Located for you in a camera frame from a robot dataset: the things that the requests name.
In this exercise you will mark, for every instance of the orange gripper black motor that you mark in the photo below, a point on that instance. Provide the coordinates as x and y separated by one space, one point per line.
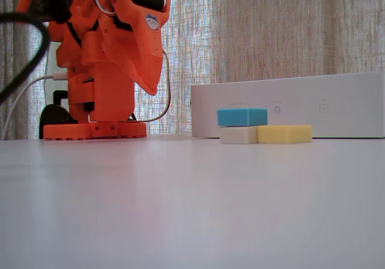
144 44

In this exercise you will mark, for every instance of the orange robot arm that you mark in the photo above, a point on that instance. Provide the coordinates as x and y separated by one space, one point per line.
102 94

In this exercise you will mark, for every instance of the blue foam cuboid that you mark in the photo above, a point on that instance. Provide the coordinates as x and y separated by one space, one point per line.
237 117

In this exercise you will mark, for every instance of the white foam cuboid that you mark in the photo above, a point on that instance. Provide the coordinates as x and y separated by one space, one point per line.
237 135

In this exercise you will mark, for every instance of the yellow foam cuboid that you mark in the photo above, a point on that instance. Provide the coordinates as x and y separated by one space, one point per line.
284 134

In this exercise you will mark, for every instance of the white rectangular bin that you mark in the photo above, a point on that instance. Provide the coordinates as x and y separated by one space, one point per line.
331 100

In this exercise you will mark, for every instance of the black table clamp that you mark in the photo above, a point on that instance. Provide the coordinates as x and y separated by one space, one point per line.
54 115

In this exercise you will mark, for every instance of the beige woven curtain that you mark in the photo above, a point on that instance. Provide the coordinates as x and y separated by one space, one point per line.
270 28

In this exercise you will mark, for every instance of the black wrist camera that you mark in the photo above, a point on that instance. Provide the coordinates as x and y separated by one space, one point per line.
51 1

